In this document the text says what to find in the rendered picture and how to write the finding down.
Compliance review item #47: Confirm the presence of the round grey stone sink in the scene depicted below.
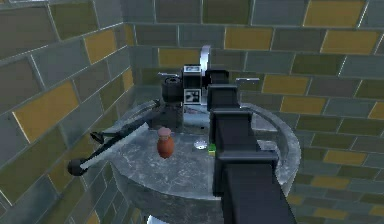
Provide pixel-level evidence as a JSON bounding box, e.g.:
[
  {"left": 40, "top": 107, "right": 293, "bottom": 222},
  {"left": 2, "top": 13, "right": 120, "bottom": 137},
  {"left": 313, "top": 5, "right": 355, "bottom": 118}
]
[{"left": 109, "top": 99, "right": 303, "bottom": 224}]

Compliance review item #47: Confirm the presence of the brown bottle with pink cap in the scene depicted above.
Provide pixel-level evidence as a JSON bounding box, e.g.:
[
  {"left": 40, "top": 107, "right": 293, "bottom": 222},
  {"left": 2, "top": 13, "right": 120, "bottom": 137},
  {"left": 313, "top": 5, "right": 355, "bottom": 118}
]
[{"left": 156, "top": 126, "right": 176, "bottom": 160}]

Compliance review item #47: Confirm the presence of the silver tap spout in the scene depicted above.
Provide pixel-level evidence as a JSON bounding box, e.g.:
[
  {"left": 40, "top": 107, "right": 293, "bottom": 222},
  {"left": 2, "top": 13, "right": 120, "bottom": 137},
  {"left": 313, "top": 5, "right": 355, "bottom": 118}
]
[{"left": 183, "top": 44, "right": 213, "bottom": 127}]

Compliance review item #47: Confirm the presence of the silver sink drain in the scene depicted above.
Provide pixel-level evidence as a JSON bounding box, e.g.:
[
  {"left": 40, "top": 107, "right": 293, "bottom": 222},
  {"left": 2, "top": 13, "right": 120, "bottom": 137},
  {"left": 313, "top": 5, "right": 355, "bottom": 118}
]
[{"left": 193, "top": 139, "right": 209, "bottom": 152}]

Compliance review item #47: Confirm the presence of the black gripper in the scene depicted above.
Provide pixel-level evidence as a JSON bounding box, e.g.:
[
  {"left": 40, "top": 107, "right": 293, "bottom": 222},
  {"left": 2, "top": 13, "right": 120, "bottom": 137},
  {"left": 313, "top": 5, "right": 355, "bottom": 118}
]
[{"left": 67, "top": 75, "right": 185, "bottom": 177}]

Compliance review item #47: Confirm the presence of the silver tap handle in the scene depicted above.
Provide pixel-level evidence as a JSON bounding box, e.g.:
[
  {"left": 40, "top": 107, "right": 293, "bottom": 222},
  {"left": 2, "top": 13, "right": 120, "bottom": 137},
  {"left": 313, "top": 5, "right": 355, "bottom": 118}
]
[
  {"left": 235, "top": 76, "right": 261, "bottom": 84},
  {"left": 156, "top": 71, "right": 183, "bottom": 80}
]

